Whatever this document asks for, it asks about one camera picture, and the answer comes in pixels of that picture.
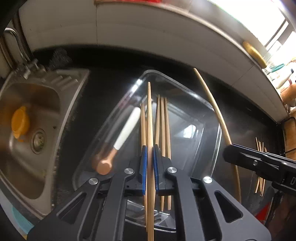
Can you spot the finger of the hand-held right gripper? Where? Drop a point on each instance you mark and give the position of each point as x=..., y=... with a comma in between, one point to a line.
x=245, y=158

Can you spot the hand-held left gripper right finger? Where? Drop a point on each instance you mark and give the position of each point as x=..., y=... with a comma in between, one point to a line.
x=156, y=171

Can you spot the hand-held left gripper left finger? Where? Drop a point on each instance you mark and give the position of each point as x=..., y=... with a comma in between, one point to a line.
x=143, y=171

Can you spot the pile of wooden chopsticks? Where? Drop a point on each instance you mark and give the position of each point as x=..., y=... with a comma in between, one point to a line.
x=260, y=148

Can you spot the long wooden chopstick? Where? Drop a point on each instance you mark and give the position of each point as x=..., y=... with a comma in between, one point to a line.
x=149, y=115
x=219, y=122
x=167, y=134
x=143, y=127
x=162, y=125

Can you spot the clear plastic container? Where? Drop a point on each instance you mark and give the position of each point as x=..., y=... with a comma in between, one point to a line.
x=189, y=111

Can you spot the large wooden cutting board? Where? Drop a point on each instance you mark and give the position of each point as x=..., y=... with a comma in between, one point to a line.
x=291, y=136

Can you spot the red plastic item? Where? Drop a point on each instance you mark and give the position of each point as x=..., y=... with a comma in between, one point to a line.
x=263, y=211

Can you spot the wooden utensil holder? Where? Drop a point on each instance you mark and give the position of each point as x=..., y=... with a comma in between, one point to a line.
x=289, y=93

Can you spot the cream sauce bottle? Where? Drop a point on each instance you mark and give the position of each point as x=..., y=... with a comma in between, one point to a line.
x=284, y=79

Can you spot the clear glass cup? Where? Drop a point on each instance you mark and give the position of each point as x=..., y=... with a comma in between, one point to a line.
x=272, y=66

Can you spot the yellow sponge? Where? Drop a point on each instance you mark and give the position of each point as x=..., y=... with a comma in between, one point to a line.
x=254, y=54

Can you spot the metal drain strainer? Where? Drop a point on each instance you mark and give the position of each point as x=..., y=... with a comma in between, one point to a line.
x=38, y=140

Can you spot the stainless steel sink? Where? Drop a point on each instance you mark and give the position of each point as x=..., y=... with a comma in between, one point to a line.
x=46, y=99

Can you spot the orange sink stopper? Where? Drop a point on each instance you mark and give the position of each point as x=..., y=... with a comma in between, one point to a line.
x=20, y=122

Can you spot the teal bowl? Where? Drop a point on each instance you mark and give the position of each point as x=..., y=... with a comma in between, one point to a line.
x=20, y=221

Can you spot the pink soap dispenser bottle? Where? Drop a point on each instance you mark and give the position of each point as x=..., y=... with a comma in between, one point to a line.
x=148, y=1

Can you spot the chrome faucet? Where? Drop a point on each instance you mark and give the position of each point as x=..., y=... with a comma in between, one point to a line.
x=13, y=44

